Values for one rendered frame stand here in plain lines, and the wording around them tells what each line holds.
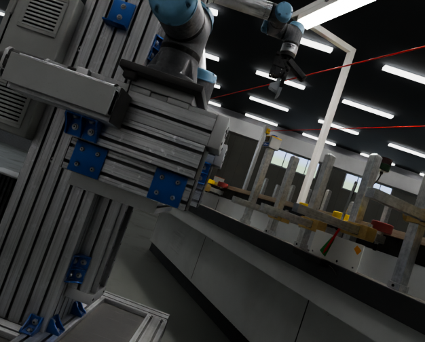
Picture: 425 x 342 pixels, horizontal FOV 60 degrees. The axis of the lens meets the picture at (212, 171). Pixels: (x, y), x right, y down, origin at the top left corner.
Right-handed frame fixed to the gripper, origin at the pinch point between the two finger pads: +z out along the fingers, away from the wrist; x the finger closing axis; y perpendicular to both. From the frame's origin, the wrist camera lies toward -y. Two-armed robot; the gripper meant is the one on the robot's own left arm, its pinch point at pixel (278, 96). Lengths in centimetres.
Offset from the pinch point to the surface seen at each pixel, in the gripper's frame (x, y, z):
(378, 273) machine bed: 15, -60, 60
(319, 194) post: 3.1, -31.3, 36.6
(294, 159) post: -18.9, -19.2, 22.1
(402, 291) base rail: 48, -54, 61
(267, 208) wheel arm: 18, -10, 50
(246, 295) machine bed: -57, -24, 102
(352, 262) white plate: 31, -43, 59
